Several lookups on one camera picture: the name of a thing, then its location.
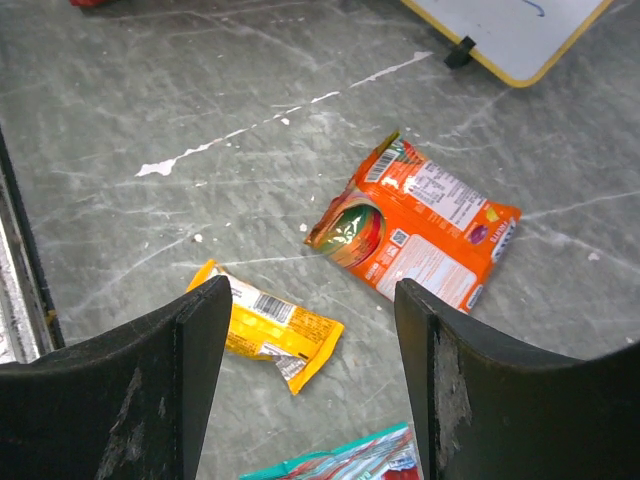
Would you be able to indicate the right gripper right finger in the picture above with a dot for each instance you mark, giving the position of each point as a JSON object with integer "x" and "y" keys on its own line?
{"x": 486, "y": 405}

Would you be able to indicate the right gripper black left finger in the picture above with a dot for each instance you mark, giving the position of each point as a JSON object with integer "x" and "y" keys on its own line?
{"x": 131, "y": 403}

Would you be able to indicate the orange white snack packet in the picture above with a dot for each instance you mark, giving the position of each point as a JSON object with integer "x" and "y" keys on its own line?
{"x": 402, "y": 215}

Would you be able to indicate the red brown paper bag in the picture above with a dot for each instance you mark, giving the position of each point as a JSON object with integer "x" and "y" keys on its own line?
{"x": 88, "y": 3}

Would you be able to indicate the teal Fox's mint candy bag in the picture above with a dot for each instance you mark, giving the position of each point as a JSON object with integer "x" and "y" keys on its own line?
{"x": 387, "y": 454}

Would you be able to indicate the yellow snack bar packet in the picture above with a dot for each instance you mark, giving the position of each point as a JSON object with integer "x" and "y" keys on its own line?
{"x": 264, "y": 327}

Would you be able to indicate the small whiteboard with stand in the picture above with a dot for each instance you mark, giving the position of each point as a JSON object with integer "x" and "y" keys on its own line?
{"x": 518, "y": 41}

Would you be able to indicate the aluminium rail frame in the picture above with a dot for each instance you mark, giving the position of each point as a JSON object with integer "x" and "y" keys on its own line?
{"x": 29, "y": 322}

